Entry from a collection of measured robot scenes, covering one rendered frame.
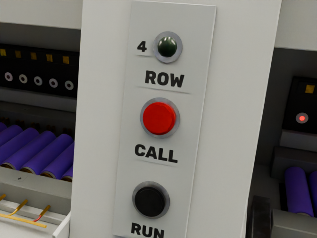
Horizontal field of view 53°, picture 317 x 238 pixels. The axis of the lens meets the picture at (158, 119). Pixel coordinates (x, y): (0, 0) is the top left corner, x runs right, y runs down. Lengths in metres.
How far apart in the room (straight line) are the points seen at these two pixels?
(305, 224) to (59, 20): 0.21
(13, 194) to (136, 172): 0.14
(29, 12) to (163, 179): 0.12
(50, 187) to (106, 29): 0.14
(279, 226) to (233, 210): 0.08
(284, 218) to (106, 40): 0.17
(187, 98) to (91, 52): 0.05
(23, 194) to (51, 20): 0.14
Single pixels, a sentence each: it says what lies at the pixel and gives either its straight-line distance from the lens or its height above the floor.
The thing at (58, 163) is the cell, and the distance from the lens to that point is 0.30.
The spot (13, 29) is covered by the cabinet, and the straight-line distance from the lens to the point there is 0.46.
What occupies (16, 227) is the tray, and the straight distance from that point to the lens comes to 0.28.
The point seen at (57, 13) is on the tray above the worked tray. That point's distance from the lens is 0.19.
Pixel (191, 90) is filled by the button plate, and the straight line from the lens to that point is 0.15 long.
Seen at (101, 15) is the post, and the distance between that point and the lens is 0.17.
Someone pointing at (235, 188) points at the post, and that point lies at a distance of 0.16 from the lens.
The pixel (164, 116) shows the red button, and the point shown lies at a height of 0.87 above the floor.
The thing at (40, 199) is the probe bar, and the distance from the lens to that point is 0.27.
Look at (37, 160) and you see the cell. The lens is 0.31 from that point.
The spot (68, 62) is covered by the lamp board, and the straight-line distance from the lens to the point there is 0.37.
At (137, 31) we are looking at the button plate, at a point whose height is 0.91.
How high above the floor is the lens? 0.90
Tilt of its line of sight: 11 degrees down
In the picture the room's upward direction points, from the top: 6 degrees clockwise
